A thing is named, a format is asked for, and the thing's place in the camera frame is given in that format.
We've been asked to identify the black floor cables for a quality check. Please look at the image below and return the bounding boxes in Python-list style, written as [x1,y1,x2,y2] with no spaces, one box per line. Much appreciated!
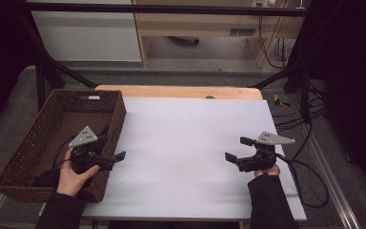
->
[274,80,328,133]

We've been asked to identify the person's right hand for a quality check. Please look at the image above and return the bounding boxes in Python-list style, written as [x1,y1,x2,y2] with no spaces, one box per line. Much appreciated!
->
[254,163,281,178]

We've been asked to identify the person's left hand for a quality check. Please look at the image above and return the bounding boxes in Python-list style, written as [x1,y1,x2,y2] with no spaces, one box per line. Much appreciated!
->
[55,147,101,198]

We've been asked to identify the black metal stand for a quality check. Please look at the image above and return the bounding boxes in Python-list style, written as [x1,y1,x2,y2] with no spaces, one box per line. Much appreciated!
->
[251,17,313,126]
[18,12,98,111]

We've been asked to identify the wooden table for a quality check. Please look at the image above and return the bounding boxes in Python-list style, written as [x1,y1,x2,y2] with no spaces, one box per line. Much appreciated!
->
[94,83,264,101]

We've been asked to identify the light wooden desk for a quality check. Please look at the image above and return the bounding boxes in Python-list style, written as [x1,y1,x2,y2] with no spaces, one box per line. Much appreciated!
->
[132,0,303,70]

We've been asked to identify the brown wicker basket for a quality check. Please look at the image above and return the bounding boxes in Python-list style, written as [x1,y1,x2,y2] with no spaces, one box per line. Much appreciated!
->
[0,88,128,204]

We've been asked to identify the white table cover board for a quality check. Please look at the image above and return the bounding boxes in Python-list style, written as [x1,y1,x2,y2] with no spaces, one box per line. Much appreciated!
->
[81,96,308,221]

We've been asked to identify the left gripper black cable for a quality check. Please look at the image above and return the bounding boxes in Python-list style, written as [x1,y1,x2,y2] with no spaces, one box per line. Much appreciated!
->
[51,135,78,170]

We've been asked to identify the white power strip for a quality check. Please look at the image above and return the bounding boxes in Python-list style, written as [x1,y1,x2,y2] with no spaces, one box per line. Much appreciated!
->
[251,0,277,9]

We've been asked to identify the black horizontal frame bar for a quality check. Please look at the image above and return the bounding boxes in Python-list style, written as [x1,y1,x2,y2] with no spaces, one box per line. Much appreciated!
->
[25,1,309,18]

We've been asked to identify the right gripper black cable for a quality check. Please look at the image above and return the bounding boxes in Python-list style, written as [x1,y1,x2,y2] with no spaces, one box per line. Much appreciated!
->
[274,152,331,210]

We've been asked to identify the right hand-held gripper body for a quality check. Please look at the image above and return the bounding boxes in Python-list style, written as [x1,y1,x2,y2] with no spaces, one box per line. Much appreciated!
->
[235,131,296,173]

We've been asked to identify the yellow and black tape piece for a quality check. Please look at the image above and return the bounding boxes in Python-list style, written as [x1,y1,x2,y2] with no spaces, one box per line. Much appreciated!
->
[273,94,292,109]

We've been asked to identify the black curtain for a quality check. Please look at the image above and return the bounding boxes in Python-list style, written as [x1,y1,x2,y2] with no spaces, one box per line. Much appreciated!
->
[308,0,366,195]
[0,0,32,141]

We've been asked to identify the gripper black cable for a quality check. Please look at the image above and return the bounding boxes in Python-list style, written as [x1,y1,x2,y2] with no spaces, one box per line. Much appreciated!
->
[274,152,331,210]
[51,135,78,170]

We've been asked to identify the white cabinet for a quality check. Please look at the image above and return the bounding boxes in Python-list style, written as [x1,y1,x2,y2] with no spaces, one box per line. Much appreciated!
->
[28,0,143,63]

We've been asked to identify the hanging black cables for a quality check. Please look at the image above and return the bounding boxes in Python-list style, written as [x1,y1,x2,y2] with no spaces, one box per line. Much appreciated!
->
[257,14,289,70]

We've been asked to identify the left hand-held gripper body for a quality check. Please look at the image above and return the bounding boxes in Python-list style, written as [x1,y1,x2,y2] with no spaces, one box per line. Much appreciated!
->
[68,125,115,175]

